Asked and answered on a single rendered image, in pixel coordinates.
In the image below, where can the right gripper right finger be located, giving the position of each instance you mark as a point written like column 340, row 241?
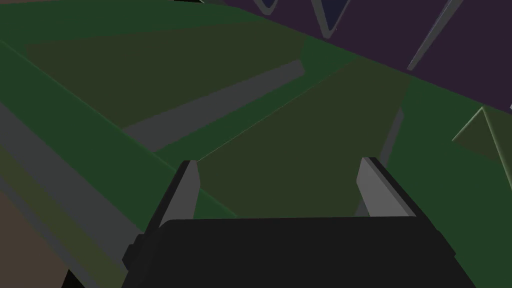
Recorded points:
column 380, row 196

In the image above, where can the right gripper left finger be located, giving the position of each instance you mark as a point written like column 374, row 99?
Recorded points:
column 182, row 196

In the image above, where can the green cupboard door olive panel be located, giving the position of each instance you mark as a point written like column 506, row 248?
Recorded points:
column 300, row 160
column 140, row 72
column 482, row 140

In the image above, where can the green cupboard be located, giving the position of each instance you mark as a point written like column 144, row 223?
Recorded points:
column 100, row 120

